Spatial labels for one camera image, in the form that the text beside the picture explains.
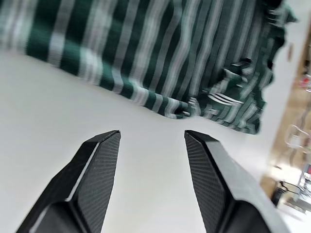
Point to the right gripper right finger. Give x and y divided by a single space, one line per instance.
226 184

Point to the green white striped T-shirt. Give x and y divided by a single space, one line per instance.
155 53

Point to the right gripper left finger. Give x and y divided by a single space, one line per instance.
85 184

